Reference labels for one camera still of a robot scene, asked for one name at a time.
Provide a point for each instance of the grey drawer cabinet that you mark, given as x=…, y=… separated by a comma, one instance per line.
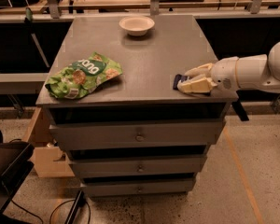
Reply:
x=143, y=93

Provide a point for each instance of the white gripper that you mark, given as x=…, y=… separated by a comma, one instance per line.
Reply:
x=225, y=74

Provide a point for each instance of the black tray at left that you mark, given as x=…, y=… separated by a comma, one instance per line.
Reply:
x=14, y=167

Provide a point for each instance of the top grey drawer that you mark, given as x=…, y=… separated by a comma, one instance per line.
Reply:
x=122, y=135

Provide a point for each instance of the middle grey drawer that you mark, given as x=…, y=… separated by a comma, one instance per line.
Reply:
x=137, y=166

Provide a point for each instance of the bottom grey drawer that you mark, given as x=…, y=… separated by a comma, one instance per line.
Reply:
x=139, y=187

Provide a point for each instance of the white paper bowl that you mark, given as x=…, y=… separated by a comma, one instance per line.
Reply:
x=136, y=25

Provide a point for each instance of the grey drawer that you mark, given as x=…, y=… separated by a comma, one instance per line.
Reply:
x=139, y=187
x=137, y=166
x=122, y=135

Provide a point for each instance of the green chip bag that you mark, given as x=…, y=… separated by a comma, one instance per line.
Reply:
x=82, y=77

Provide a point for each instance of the dark blue rxbar wrapper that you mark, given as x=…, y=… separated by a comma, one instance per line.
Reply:
x=179, y=81

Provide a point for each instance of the wooden crate on floor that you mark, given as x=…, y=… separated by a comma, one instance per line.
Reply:
x=48, y=159

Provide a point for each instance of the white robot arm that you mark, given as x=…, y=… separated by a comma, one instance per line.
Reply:
x=259, y=72

